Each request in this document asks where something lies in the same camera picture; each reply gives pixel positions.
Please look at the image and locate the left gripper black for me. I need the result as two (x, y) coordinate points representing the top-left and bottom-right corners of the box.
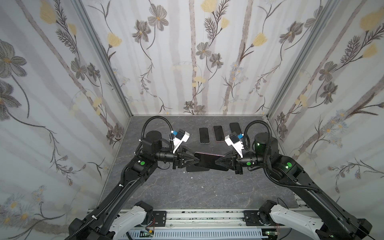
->
(151, 145), (198, 172)

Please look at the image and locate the small dark phone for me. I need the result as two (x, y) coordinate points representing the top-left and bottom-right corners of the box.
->
(194, 153), (229, 172)

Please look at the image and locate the purple-edged black phone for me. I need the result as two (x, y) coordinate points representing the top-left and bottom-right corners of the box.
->
(213, 126), (225, 142)

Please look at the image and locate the black phone case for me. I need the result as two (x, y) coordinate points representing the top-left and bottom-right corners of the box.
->
(230, 122), (243, 135)
(186, 163), (210, 172)

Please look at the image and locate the black phone case front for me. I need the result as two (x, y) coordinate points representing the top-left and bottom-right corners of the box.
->
(186, 163), (210, 172)

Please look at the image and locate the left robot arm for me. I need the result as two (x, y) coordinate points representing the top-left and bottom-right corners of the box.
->
(67, 130), (199, 240)

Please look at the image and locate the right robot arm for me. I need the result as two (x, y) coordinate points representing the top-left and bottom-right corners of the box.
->
(216, 133), (372, 240)

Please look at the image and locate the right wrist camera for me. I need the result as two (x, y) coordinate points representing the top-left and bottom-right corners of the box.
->
(225, 132), (244, 158)

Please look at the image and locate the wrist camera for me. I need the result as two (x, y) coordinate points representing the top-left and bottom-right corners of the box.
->
(225, 132), (244, 158)
(171, 129), (190, 154)

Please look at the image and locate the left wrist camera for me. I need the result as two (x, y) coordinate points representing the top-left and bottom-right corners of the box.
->
(171, 129), (190, 154)

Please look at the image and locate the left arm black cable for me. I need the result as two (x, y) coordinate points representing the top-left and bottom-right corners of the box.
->
(140, 115), (175, 151)

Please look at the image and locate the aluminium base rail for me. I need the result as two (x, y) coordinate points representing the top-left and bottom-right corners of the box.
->
(154, 208), (289, 230)

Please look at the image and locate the white vented cable duct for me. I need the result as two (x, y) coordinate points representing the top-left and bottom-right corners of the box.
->
(129, 229), (268, 240)

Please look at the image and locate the aluminium corner frame post right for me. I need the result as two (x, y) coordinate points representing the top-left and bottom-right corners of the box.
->
(268, 0), (341, 120)

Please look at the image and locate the aluminium corner frame post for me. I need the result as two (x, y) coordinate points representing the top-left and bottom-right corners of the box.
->
(71, 0), (133, 119)
(268, 0), (341, 120)

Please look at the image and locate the aluminium corner frame post left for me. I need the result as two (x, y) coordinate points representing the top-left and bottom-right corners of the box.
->
(71, 0), (133, 119)

